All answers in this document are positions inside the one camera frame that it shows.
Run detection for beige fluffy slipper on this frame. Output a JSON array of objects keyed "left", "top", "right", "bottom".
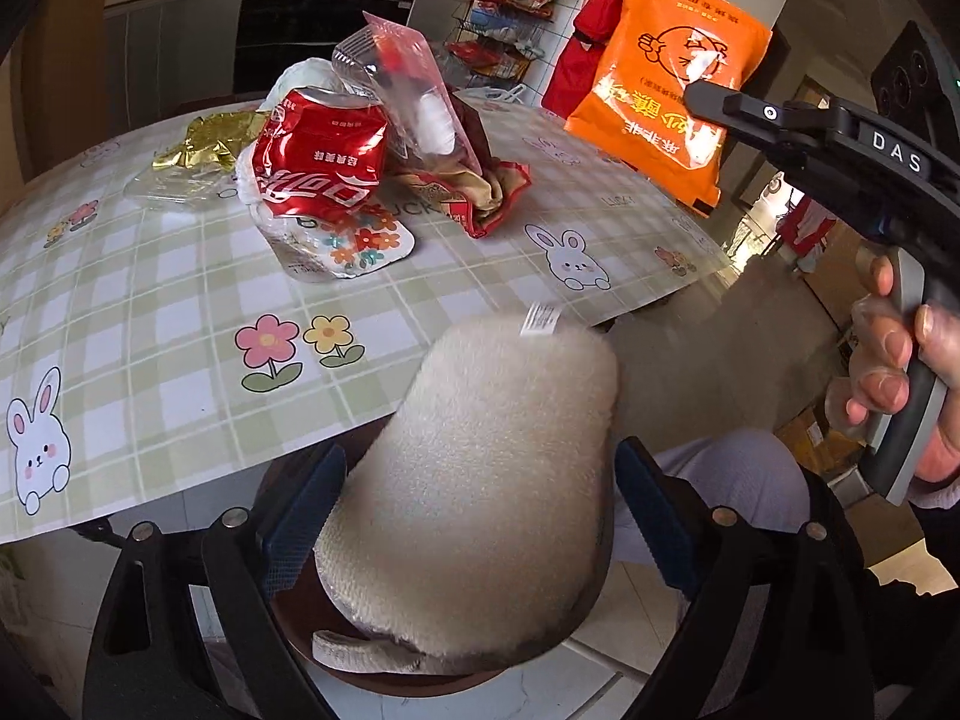
[{"left": 314, "top": 304, "right": 619, "bottom": 658}]

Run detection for orange snack bag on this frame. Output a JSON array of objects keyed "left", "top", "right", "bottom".
[{"left": 565, "top": 0, "right": 771, "bottom": 216}]

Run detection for red brown wrapper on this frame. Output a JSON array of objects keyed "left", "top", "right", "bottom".
[{"left": 387, "top": 96, "right": 532, "bottom": 239}]

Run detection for crushed red cola can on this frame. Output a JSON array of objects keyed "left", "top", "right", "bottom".
[{"left": 251, "top": 86, "right": 389, "bottom": 223}]

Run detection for gold foil wrapper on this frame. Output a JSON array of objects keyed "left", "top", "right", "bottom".
[{"left": 151, "top": 109, "right": 268, "bottom": 171}]

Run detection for clear red-edged plastic bag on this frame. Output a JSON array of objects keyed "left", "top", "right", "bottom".
[{"left": 332, "top": 13, "right": 482, "bottom": 172}]

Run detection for clear plastic tray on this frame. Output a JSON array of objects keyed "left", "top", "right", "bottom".
[{"left": 124, "top": 164, "right": 236, "bottom": 213}]

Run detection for brown trash bin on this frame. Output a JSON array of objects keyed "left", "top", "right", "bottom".
[{"left": 268, "top": 448, "right": 617, "bottom": 699}]

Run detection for grey kitchen cabinets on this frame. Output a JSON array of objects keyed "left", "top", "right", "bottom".
[{"left": 104, "top": 0, "right": 467, "bottom": 135}]

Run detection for right hand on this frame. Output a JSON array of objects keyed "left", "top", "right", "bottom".
[{"left": 825, "top": 249, "right": 958, "bottom": 488}]

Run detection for checkered bunny tablecloth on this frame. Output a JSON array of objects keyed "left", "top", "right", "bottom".
[{"left": 2, "top": 101, "right": 726, "bottom": 543}]

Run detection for floral plastic packet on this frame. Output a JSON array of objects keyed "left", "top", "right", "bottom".
[{"left": 249, "top": 202, "right": 415, "bottom": 283}]

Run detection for white crumpled plastic bag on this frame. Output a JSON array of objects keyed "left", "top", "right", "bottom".
[{"left": 257, "top": 57, "right": 366, "bottom": 114}]

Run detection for black built-in oven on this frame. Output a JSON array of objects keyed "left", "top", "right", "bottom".
[{"left": 233, "top": 0, "right": 413, "bottom": 94}]

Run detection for wire storage rack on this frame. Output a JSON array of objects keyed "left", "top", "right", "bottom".
[{"left": 444, "top": 0, "right": 560, "bottom": 86}]

